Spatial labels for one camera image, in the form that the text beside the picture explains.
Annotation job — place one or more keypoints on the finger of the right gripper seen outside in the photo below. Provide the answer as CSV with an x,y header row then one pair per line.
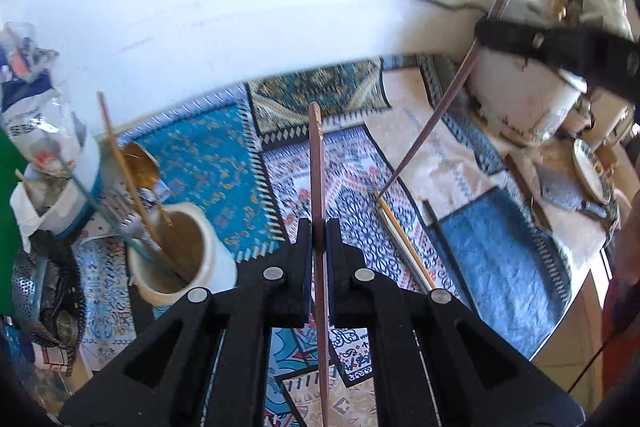
x,y
602,59

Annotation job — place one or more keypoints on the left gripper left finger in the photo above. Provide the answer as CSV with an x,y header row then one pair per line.
x,y
278,285

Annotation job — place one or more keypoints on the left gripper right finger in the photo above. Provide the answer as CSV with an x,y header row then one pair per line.
x,y
351,301

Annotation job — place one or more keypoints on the white chopstick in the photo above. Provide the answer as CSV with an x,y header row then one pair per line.
x,y
408,256

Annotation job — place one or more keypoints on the orange wooden chopstick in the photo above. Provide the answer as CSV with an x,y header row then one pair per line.
x,y
381,202

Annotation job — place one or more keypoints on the dark green chopstick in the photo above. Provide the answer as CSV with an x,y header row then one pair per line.
x,y
452,257

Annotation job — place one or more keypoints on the reddish brown chopstick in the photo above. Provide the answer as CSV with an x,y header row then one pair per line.
x,y
318,215
455,86

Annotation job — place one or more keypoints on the white ceramic utensil cup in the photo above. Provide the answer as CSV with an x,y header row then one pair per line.
x,y
201,259

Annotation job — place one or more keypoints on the white rice cooker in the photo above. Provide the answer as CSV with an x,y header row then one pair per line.
x,y
521,99

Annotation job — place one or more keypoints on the patterned ceramic plate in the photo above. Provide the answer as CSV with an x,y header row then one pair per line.
x,y
591,173

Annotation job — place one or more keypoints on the patterned blue patchwork mat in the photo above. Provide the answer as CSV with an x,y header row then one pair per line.
x,y
435,362

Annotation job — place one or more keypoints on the steel cleaver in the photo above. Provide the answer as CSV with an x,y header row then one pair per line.
x,y
564,193

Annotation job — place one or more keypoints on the wooden chopping board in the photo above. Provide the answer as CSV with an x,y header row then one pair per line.
x,y
584,236

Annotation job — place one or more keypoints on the white blue plastic bag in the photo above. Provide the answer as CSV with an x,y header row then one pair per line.
x,y
35,111

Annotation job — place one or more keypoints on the green metal box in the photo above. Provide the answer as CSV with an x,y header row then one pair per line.
x,y
10,239

